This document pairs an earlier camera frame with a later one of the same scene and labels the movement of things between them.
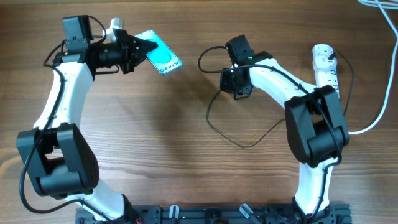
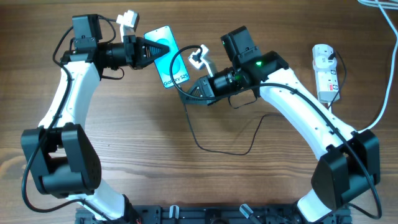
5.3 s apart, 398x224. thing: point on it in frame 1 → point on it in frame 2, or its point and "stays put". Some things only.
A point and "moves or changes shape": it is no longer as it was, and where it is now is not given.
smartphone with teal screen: [161, 56] moves or changes shape
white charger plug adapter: [323, 63] stays put
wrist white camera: [115, 23] → [128, 22]
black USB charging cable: [283, 119] → [257, 127]
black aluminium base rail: [219, 214] stays put
